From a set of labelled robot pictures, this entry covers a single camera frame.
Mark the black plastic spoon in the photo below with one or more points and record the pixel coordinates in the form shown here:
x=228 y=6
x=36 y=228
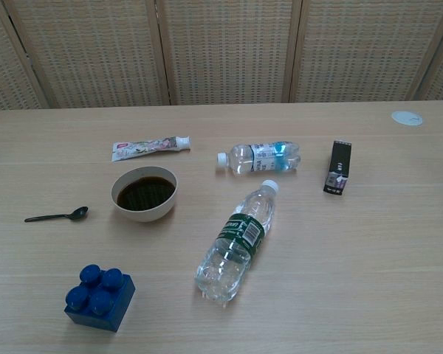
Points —
x=51 y=218

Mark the floral toothpaste tube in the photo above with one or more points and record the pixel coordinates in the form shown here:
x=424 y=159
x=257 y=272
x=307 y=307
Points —
x=144 y=147

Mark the white cup of dark liquid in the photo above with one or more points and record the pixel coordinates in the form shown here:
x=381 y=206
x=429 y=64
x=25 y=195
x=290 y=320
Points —
x=144 y=210

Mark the small blue-label water bottle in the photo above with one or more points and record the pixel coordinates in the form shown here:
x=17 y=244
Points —
x=262 y=158

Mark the large green-label water bottle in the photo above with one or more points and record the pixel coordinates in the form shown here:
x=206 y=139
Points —
x=236 y=236

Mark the black rectangular box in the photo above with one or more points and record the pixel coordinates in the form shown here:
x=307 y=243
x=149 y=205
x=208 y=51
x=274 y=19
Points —
x=337 y=166

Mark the woven wooden folding screen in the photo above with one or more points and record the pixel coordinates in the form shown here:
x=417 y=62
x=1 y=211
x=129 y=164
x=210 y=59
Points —
x=225 y=48

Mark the blue building block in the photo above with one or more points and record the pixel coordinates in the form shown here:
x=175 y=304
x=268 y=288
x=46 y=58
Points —
x=103 y=306

